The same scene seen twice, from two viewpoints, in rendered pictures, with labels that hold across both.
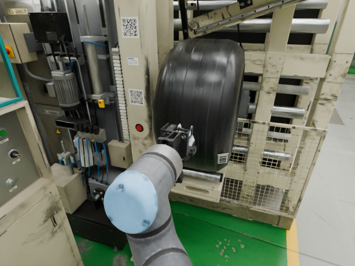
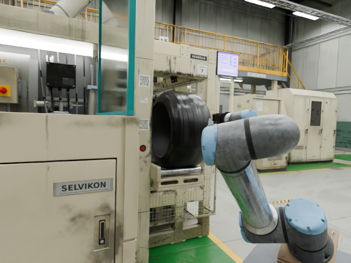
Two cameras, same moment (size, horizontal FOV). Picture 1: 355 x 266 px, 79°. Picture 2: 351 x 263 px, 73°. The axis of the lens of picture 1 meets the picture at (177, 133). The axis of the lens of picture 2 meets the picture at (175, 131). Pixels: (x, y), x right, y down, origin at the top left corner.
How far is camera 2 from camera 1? 1.23 m
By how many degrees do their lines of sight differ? 50
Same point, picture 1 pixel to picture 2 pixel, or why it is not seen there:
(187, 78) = (191, 104)
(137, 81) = (145, 113)
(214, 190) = (201, 176)
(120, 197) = (250, 113)
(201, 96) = (201, 112)
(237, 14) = (171, 85)
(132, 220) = not seen: hidden behind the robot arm
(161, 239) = not seen: hidden behind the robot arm
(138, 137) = (141, 156)
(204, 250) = not seen: outside the picture
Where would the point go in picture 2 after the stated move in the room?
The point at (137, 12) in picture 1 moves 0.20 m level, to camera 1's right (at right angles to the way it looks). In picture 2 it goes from (150, 73) to (171, 78)
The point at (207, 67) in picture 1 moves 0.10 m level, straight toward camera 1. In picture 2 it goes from (197, 100) to (207, 99)
